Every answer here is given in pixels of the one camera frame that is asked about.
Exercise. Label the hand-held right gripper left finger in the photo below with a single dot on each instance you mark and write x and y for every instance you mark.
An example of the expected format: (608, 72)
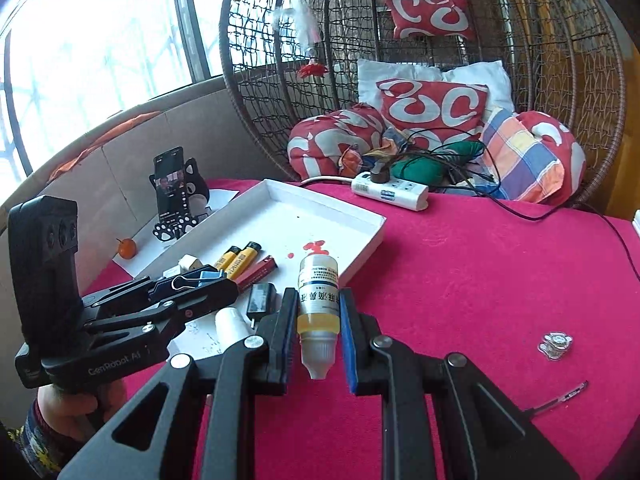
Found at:
(285, 340)

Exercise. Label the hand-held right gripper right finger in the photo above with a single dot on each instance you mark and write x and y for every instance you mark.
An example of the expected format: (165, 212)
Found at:
(350, 355)

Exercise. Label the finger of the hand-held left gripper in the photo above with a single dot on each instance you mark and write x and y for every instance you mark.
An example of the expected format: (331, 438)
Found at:
(200, 300)
(120, 292)

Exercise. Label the blue binder clip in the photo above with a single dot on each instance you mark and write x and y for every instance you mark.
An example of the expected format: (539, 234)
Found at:
(210, 276)

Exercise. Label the orange mandarin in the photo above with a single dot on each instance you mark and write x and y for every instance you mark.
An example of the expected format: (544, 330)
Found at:
(126, 249)

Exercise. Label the black charger adapter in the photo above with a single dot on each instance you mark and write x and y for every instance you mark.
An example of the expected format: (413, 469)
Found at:
(261, 300)

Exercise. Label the yellow marker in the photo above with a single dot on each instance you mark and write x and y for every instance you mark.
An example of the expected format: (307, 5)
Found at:
(227, 258)
(245, 259)

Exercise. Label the white dropper bottle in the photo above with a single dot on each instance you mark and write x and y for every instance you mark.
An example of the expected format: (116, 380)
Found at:
(318, 300)

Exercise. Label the long red pen box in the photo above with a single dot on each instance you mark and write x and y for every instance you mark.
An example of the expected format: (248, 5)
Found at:
(257, 272)

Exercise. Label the white shallow box tray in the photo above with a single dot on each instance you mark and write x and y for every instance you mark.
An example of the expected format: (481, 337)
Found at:
(300, 220)

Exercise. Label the person's left forearm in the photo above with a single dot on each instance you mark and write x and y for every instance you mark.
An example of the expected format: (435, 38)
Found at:
(35, 452)

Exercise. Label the person's left hand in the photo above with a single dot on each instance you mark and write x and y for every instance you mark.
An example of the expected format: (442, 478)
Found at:
(65, 410)

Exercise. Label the white cylinder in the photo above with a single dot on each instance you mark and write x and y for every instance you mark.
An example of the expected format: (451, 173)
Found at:
(231, 327)

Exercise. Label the black smartphone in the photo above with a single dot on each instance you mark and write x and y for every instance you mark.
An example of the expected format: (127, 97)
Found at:
(170, 185)

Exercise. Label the black cat phone stand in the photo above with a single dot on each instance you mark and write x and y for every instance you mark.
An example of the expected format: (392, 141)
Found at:
(196, 180)

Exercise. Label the brown cardboard sheet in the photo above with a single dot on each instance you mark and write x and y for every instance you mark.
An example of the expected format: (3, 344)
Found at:
(125, 160)

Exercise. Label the orange cloth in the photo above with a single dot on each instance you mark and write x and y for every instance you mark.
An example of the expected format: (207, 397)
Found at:
(100, 140)

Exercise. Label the white power strip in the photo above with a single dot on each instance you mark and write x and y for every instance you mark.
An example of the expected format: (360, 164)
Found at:
(395, 192)

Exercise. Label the black power plug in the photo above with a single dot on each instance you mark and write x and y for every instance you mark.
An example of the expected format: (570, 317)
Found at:
(380, 172)

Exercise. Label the green cloth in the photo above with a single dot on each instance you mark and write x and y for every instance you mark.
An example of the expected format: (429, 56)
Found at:
(420, 167)

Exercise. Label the crumpled red white patterned cushion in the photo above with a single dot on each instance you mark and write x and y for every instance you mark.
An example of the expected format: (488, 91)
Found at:
(325, 140)

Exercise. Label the clear gel pen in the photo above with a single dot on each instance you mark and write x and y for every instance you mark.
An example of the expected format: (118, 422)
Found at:
(560, 397)

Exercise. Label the window with metal grille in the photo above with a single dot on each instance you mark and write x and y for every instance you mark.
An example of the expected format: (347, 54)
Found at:
(100, 35)

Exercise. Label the red flower ornament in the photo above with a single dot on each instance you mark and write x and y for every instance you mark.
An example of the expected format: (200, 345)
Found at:
(312, 69)

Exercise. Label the plaid pastel cushion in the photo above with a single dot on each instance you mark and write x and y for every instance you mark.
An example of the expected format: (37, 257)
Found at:
(525, 160)

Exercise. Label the square red white patterned cushion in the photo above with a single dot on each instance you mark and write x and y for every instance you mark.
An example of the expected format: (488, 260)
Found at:
(430, 105)

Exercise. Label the round red white patterned cushion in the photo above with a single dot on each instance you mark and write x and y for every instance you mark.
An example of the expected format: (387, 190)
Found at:
(555, 145)

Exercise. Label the white dream catcher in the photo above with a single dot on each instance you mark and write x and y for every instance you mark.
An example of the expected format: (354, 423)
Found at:
(305, 5)

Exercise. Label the small red white patterned cushion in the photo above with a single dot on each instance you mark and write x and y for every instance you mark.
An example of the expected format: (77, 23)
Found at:
(430, 15)

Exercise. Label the wicker hanging egg chair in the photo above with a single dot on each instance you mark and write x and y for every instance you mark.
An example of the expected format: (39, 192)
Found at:
(550, 60)

